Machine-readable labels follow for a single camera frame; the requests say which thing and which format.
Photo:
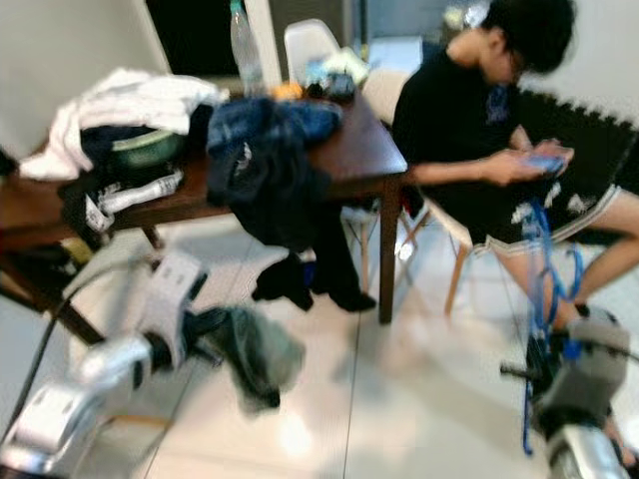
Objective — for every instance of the light green cloth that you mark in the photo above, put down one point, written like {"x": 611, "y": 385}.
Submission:
{"x": 344, "y": 65}

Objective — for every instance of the blue phone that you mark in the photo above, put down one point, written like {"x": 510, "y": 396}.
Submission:
{"x": 546, "y": 163}

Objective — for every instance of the white plastic chair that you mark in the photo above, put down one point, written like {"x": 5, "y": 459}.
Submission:
{"x": 310, "y": 45}

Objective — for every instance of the clear plastic bottle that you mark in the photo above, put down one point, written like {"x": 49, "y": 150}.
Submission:
{"x": 245, "y": 55}

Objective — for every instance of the cream chair wooden legs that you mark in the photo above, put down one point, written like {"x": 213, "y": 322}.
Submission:
{"x": 381, "y": 95}

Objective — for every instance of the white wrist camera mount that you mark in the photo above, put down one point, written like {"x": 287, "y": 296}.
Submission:
{"x": 599, "y": 379}
{"x": 175, "y": 289}

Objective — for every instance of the blue plastic clothes hanger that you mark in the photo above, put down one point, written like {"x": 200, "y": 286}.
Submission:
{"x": 539, "y": 269}

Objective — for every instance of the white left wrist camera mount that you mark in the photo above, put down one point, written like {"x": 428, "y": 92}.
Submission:
{"x": 175, "y": 289}

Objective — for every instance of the orange packet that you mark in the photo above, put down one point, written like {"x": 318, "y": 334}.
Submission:
{"x": 288, "y": 90}

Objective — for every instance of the green plastic basin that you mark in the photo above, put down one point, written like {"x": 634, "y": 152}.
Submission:
{"x": 150, "y": 150}

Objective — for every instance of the white garment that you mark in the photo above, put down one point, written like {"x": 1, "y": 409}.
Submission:
{"x": 130, "y": 100}

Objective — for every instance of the brown wooden table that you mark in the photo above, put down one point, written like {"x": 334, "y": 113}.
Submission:
{"x": 359, "y": 150}

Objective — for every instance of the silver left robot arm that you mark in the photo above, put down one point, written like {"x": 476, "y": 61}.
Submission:
{"x": 80, "y": 419}

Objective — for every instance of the grey green underwear printed waistband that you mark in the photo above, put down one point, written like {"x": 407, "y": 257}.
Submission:
{"x": 265, "y": 354}

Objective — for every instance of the person in black shirt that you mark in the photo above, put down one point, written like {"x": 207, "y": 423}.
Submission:
{"x": 449, "y": 110}

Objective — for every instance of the blue denim shorts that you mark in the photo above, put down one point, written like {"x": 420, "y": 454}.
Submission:
{"x": 290, "y": 118}

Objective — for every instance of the black shorts white waistband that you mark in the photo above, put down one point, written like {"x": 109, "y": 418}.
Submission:
{"x": 140, "y": 190}

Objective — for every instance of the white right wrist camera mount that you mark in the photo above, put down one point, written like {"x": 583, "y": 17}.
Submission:
{"x": 599, "y": 379}

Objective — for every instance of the navy blue garment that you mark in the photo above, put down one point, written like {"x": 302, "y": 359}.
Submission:
{"x": 95, "y": 150}

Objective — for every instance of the black t-shirt small white print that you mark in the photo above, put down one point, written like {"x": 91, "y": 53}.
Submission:
{"x": 280, "y": 195}

